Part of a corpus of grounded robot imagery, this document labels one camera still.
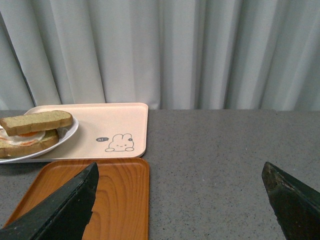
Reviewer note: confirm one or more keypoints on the fried egg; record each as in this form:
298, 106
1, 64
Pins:
26, 139

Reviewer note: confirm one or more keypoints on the white round plate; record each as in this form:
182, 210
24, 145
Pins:
64, 134

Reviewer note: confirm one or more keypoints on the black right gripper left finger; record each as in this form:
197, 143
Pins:
63, 215

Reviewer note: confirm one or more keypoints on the beige rabbit tray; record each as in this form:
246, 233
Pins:
105, 131

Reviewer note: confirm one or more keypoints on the brown wooden tray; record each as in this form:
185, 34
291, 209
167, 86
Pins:
121, 207

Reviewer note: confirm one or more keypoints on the grey-white curtain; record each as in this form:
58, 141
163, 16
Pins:
168, 54

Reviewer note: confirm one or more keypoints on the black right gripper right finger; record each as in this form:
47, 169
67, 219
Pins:
295, 204

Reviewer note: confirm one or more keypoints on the bread slice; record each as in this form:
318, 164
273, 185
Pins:
35, 122
10, 151

